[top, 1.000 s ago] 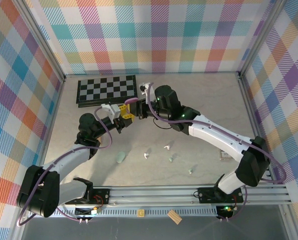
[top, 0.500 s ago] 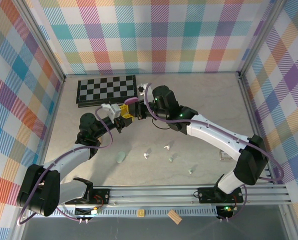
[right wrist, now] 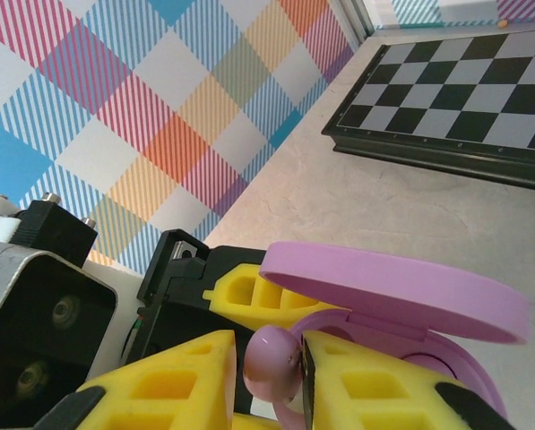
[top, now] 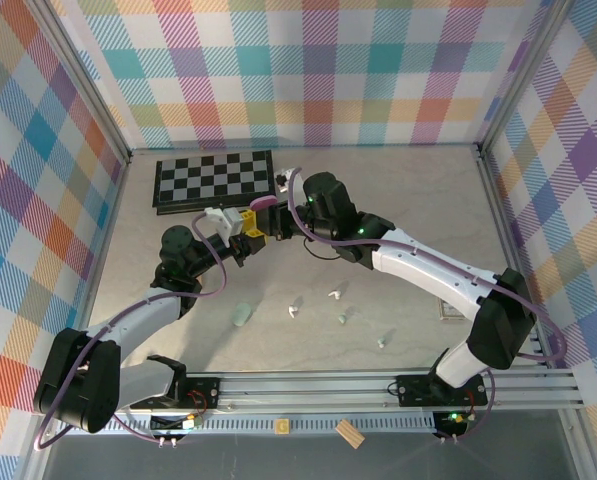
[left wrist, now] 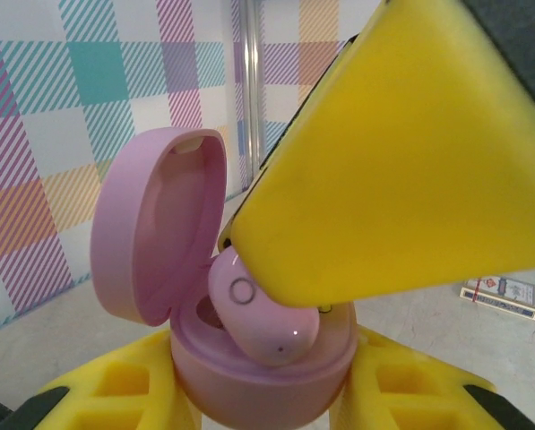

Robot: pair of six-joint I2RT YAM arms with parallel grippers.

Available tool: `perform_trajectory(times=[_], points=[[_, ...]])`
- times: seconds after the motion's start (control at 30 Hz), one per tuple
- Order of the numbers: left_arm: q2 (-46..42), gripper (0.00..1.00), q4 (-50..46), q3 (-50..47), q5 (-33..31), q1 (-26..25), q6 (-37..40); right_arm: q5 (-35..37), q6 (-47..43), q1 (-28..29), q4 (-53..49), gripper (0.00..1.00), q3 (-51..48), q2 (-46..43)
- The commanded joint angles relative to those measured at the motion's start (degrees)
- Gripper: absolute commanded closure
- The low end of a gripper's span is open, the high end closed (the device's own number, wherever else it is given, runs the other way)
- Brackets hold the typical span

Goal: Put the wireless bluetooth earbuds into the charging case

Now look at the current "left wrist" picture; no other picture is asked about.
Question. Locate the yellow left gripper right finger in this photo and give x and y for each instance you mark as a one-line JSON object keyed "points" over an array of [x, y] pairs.
{"points": [[406, 394]]}

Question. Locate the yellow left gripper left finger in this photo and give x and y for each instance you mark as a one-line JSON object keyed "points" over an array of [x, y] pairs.
{"points": [[128, 394]]}

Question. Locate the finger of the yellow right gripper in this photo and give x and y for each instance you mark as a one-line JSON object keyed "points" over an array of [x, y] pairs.
{"points": [[406, 179], [225, 239]]}

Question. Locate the pink earbud charging case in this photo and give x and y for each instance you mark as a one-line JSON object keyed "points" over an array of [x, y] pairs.
{"points": [[137, 224]]}

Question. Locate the aluminium frame post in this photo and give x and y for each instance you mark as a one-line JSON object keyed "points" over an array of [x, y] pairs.
{"points": [[254, 89]]}

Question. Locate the playing card box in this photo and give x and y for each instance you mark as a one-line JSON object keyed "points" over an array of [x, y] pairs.
{"points": [[500, 295]]}

